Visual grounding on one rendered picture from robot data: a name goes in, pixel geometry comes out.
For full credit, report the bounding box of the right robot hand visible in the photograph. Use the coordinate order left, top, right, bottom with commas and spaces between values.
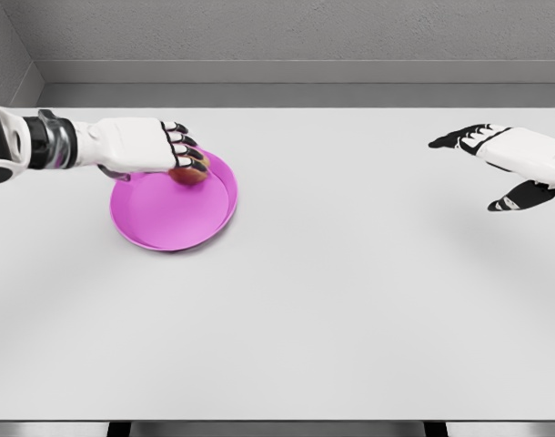
428, 123, 555, 213

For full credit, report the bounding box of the magenta plate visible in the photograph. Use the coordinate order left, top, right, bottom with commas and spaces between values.
109, 146, 239, 253

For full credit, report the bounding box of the red apple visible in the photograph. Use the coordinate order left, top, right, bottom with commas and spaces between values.
167, 156, 211, 187

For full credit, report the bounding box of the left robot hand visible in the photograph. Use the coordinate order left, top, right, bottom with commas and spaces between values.
94, 117, 212, 183

